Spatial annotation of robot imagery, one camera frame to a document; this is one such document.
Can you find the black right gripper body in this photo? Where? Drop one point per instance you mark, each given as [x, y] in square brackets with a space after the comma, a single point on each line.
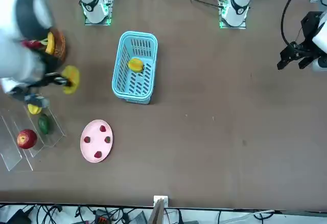
[52, 64]

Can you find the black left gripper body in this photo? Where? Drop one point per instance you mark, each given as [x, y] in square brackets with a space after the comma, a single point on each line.
[311, 27]

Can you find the yellow star fruit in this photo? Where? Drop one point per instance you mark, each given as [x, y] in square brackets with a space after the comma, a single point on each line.
[136, 65]
[34, 109]
[74, 73]

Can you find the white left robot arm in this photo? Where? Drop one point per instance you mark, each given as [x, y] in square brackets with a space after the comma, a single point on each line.
[237, 6]

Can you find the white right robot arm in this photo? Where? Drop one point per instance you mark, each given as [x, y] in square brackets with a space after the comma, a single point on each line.
[25, 63]

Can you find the brown wicker basket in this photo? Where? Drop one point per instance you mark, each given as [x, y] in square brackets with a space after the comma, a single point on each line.
[60, 47]

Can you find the blue plastic basket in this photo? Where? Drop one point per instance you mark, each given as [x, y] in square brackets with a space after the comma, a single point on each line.
[132, 86]

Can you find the yellow banana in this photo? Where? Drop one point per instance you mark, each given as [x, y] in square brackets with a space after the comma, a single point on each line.
[50, 43]

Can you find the pink dragon fruit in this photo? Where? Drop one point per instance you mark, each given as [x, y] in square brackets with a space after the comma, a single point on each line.
[32, 44]

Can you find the green avocado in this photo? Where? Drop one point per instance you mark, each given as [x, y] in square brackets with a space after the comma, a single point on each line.
[44, 123]

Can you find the red strawberry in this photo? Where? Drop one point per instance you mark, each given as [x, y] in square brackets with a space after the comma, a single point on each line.
[87, 139]
[102, 128]
[98, 154]
[108, 139]

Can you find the pink round plate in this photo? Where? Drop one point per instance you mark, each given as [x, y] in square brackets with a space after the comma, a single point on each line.
[95, 142]

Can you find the red apple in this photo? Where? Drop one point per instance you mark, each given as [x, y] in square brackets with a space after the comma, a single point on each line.
[26, 139]

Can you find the clear acrylic step stand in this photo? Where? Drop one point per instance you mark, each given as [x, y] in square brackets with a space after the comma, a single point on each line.
[15, 157]

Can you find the black power adapter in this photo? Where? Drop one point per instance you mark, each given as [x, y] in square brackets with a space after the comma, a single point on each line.
[18, 217]

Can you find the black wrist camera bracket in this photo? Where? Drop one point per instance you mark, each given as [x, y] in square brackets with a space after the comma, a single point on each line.
[33, 98]

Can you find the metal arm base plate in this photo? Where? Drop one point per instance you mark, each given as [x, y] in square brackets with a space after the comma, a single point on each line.
[242, 26]
[88, 23]

